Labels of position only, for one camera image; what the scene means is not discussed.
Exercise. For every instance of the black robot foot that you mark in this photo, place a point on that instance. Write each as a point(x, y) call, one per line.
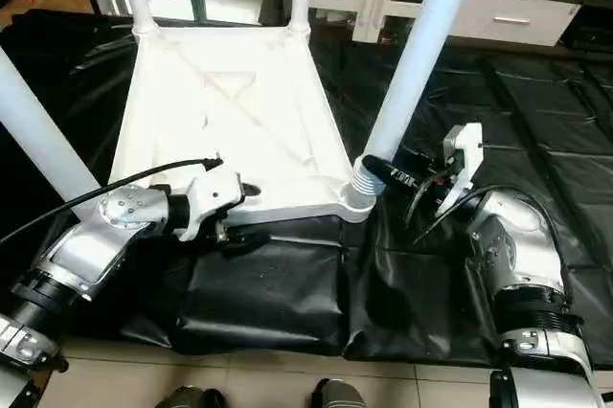
point(192, 397)
point(340, 394)

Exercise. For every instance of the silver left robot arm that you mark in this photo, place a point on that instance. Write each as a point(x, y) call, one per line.
point(77, 245)

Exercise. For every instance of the black right robot foot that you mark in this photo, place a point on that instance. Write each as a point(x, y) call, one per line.
point(340, 394)

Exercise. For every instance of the white plastic table top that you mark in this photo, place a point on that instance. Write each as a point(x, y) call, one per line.
point(230, 121)

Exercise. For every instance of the black left robot foot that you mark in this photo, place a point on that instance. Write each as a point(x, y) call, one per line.
point(192, 397)

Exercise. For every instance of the black work mat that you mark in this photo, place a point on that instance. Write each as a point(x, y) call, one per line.
point(316, 293)

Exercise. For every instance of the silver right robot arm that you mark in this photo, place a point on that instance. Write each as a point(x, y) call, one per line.
point(522, 255)

